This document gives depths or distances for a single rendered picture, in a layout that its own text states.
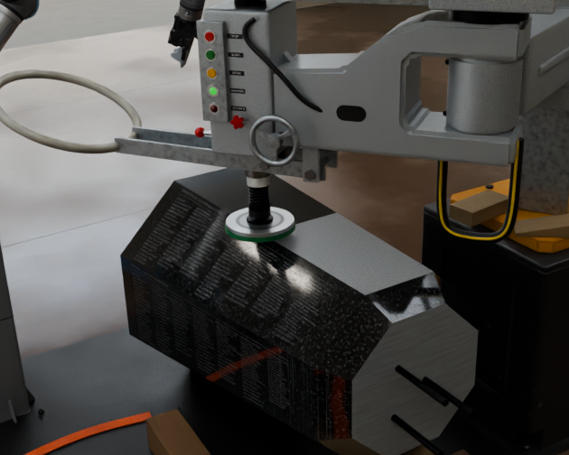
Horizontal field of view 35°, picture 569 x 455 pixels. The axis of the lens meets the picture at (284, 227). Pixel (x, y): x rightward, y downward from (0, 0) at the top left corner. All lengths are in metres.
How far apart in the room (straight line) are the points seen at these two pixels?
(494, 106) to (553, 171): 0.74
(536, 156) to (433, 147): 0.71
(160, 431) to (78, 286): 1.46
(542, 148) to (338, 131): 0.84
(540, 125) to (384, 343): 0.98
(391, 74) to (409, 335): 0.71
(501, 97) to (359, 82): 0.37
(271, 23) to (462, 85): 0.54
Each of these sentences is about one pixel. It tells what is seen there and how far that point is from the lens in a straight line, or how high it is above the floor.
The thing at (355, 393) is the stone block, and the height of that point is 0.59.
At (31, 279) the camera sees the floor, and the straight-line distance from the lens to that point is 4.56.
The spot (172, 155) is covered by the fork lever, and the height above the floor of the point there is 1.09.
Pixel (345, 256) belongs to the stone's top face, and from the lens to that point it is 2.65.
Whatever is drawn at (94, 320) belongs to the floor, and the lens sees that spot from 4.10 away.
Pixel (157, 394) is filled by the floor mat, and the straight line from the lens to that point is 3.52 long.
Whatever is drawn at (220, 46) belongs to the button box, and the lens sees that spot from 2.50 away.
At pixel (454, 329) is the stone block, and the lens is 2.60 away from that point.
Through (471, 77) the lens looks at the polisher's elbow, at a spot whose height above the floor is 1.40.
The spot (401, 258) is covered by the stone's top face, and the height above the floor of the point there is 0.82.
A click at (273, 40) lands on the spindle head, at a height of 1.46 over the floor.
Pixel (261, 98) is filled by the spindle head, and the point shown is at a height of 1.30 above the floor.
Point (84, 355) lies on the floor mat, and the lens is 3.83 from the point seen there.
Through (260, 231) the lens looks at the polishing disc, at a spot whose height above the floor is 0.88.
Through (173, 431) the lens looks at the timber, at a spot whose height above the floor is 0.14.
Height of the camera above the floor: 1.99
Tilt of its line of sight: 24 degrees down
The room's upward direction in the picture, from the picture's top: 2 degrees counter-clockwise
